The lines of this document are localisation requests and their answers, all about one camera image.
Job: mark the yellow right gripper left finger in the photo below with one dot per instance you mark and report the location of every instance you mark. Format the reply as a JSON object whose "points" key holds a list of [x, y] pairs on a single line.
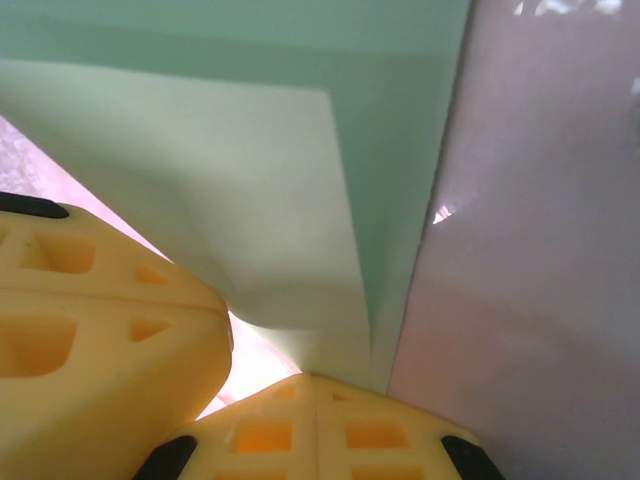
{"points": [[250, 440]]}

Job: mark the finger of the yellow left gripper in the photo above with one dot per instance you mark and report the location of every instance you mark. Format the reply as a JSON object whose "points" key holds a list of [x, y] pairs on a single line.
{"points": [[100, 260], [100, 380]]}

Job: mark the green square paper sheet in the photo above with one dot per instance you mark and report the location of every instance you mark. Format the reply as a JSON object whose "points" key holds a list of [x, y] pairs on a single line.
{"points": [[250, 200]]}

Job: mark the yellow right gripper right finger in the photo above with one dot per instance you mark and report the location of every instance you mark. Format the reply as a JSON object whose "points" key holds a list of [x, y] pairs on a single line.
{"points": [[390, 440]]}

